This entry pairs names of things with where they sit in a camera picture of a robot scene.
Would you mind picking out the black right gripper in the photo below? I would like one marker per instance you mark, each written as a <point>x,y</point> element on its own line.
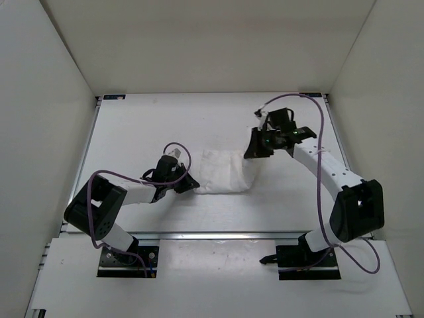
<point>254,150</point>

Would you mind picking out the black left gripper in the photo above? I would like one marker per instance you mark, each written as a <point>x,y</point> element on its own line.
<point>189,183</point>

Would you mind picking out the white pleated skirt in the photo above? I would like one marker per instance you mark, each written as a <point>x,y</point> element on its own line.
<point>224,171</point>

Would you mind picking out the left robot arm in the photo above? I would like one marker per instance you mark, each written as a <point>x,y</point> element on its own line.
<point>95,208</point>

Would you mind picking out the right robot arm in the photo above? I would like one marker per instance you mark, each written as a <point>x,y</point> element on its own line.
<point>358,203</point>

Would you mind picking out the blue right corner label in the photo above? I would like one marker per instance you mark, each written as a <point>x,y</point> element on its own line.
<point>312,94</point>

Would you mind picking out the blue corner label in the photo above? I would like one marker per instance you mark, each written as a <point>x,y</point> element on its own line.
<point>114,97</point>
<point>312,94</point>

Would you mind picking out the blue left corner label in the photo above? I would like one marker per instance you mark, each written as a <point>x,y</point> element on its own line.
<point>114,97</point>

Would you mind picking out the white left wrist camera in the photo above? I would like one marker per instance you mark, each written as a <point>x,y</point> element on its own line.
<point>175,153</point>

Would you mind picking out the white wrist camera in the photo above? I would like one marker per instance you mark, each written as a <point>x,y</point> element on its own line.
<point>262,115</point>
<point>175,153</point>

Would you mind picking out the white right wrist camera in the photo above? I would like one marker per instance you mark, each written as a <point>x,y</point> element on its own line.
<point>262,115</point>

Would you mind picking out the aluminium table edge rail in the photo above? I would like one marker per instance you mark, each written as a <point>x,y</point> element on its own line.
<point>238,235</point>

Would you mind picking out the right aluminium side rail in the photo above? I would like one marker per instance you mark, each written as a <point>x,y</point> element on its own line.
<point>336,135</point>

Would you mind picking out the aluminium side rail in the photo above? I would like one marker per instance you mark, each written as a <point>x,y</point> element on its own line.
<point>336,135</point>
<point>85,150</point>

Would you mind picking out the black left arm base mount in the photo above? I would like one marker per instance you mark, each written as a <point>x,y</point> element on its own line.
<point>116,265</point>

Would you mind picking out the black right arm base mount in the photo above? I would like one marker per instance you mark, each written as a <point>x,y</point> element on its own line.
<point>299,263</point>

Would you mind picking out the left aluminium side rail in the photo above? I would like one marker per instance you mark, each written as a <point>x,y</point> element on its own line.
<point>85,150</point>

